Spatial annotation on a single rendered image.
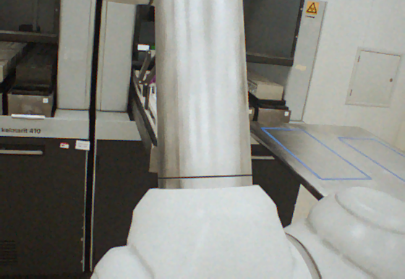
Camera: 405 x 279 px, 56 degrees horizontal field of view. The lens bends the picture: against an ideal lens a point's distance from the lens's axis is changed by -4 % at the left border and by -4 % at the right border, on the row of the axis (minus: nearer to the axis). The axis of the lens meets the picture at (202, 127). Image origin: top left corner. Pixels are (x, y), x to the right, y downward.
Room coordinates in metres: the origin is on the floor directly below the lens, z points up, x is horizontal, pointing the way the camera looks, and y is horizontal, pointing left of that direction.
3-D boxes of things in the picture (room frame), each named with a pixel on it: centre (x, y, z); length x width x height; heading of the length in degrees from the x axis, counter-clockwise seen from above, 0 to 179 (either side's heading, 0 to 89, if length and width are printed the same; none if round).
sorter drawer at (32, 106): (1.48, 0.65, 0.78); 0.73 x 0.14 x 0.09; 18
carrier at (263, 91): (1.52, -0.24, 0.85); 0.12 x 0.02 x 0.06; 107
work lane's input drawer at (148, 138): (1.22, 0.15, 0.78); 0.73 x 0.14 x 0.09; 18
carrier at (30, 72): (1.26, 0.58, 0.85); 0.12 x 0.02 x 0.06; 108
